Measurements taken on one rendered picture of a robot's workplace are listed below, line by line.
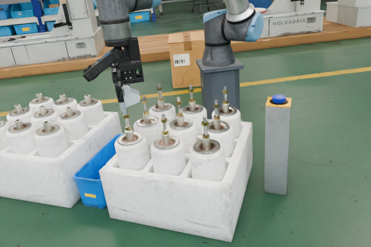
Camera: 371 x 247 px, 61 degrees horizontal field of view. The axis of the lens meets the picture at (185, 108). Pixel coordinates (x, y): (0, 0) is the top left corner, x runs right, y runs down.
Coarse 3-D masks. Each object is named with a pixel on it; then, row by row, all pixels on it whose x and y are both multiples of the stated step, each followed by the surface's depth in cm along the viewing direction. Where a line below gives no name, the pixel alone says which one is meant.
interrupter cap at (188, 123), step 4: (176, 120) 102; (184, 120) 101; (188, 120) 101; (172, 124) 99; (176, 124) 100; (184, 124) 99; (188, 124) 98; (192, 124) 98; (172, 128) 97; (176, 128) 96; (180, 128) 96; (184, 128) 96
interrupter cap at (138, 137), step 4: (136, 132) 96; (120, 136) 95; (124, 136) 95; (136, 136) 94; (140, 136) 94; (120, 140) 93; (124, 140) 93; (132, 140) 93; (136, 140) 92; (140, 140) 92; (120, 144) 91; (124, 144) 90; (128, 144) 90; (132, 144) 90
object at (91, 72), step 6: (108, 54) 82; (114, 54) 81; (102, 60) 81; (108, 60) 82; (114, 60) 82; (90, 66) 83; (96, 66) 82; (102, 66) 82; (108, 66) 82; (84, 72) 83; (90, 72) 82; (96, 72) 82; (90, 78) 82
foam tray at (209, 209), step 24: (240, 144) 99; (120, 168) 92; (144, 168) 91; (240, 168) 93; (120, 192) 93; (144, 192) 89; (168, 192) 86; (192, 192) 83; (216, 192) 81; (240, 192) 95; (120, 216) 97; (144, 216) 94; (168, 216) 90; (192, 216) 87; (216, 216) 84
